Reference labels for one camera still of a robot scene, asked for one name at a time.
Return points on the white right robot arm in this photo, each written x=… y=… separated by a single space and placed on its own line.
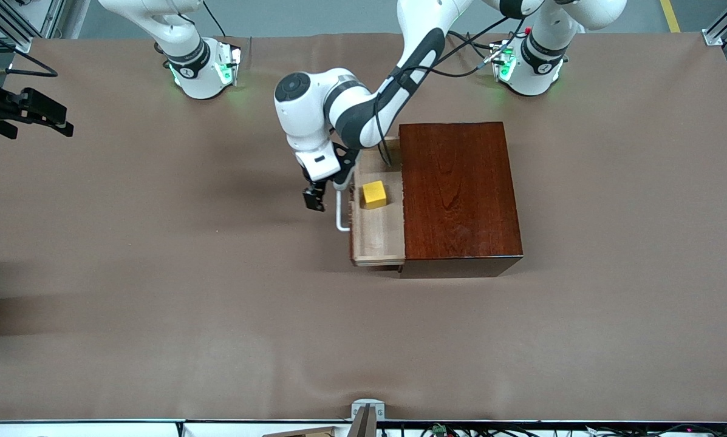
x=199 y=79

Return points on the dark wooden drawer cabinet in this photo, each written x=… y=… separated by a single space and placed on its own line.
x=460 y=200

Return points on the table cover sheet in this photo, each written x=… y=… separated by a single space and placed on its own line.
x=278 y=334

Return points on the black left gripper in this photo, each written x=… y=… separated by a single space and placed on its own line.
x=312 y=184

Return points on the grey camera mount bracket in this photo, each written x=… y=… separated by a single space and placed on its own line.
x=368 y=413

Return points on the brown board piece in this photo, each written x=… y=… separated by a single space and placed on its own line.
x=308 y=433

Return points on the yellow cube block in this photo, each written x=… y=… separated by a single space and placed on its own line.
x=374 y=195

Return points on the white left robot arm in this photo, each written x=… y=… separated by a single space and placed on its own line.
x=314 y=115

